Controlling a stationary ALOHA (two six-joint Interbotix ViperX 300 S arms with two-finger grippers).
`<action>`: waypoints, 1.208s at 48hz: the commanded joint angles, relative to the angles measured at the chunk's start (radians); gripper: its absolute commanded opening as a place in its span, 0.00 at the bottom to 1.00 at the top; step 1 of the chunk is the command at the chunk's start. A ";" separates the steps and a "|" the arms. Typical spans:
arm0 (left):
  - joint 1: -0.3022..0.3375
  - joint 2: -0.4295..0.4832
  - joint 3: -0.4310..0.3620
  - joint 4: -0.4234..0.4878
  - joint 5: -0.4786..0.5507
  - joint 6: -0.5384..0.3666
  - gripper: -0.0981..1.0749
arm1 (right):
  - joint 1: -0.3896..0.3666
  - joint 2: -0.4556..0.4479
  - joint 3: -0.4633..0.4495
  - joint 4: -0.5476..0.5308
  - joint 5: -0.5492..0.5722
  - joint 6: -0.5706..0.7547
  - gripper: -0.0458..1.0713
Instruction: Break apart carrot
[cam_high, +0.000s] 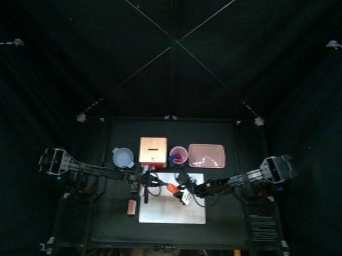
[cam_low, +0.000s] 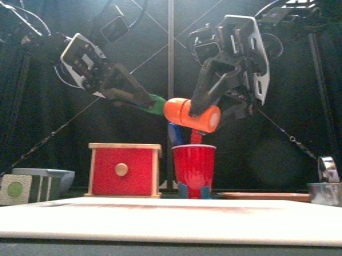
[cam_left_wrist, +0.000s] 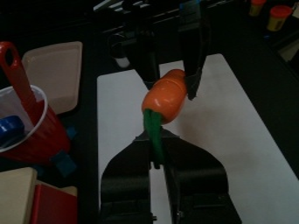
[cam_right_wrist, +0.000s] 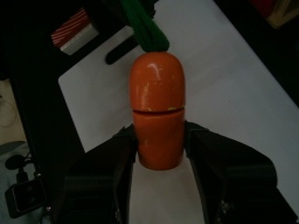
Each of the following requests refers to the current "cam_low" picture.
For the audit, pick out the green toy carrot top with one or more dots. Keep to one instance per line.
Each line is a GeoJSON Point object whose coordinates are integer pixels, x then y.
{"type": "Point", "coordinates": [157, 105]}

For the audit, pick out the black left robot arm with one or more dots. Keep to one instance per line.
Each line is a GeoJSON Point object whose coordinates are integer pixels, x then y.
{"type": "Point", "coordinates": [27, 40]}

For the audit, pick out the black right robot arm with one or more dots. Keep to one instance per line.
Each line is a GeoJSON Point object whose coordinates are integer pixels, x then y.
{"type": "Point", "coordinates": [295, 13]}

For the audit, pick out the red wooden box with knob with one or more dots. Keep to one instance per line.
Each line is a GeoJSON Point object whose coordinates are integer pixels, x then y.
{"type": "Point", "coordinates": [122, 170]}

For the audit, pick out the red plastic cup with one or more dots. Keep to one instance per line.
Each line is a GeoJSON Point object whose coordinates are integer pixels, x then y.
{"type": "Point", "coordinates": [194, 171]}

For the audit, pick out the brown wooden board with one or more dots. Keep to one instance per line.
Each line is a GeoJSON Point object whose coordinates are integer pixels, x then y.
{"type": "Point", "coordinates": [262, 196]}

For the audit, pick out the green white striped block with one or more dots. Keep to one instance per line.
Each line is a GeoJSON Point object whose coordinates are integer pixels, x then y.
{"type": "Point", "coordinates": [45, 188]}

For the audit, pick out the silver metal pot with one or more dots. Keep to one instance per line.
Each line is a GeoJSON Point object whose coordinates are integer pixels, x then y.
{"type": "Point", "coordinates": [327, 194]}

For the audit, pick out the white cutting board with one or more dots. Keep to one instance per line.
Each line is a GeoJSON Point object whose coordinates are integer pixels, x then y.
{"type": "Point", "coordinates": [172, 220]}

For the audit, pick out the white block with green dot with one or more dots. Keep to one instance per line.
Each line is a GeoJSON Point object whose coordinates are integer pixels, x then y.
{"type": "Point", "coordinates": [15, 189]}

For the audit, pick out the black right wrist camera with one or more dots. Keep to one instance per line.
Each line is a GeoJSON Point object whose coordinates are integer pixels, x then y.
{"type": "Point", "coordinates": [206, 50]}

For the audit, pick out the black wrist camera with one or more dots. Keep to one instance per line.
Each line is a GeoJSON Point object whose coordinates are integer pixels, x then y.
{"type": "Point", "coordinates": [114, 28]}
{"type": "Point", "coordinates": [206, 50]}

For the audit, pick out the grey vertical frame pole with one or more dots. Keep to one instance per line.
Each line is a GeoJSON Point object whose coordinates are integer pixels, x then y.
{"type": "Point", "coordinates": [172, 66]}

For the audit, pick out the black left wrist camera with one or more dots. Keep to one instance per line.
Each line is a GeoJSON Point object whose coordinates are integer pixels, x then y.
{"type": "Point", "coordinates": [114, 28]}

